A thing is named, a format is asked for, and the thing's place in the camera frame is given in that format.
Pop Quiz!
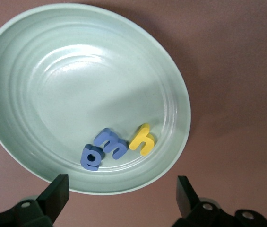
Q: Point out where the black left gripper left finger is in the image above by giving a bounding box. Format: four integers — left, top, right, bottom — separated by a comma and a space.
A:
0, 174, 70, 227

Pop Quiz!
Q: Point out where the blue foam lowercase m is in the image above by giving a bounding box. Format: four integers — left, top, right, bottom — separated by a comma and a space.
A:
93, 127, 129, 159

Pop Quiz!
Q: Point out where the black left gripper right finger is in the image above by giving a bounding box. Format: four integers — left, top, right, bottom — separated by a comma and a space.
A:
172, 176, 267, 227

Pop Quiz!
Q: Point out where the green plate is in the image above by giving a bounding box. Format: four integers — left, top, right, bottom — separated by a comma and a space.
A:
0, 2, 192, 195

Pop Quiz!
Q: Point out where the yellow foam lowercase h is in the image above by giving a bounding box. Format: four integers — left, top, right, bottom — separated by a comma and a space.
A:
129, 123, 155, 157

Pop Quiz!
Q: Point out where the blue foam lowercase a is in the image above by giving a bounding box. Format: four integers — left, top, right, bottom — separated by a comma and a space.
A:
80, 144, 104, 171

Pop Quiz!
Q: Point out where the brown table cover mat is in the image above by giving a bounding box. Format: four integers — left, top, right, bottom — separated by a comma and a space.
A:
0, 0, 267, 227

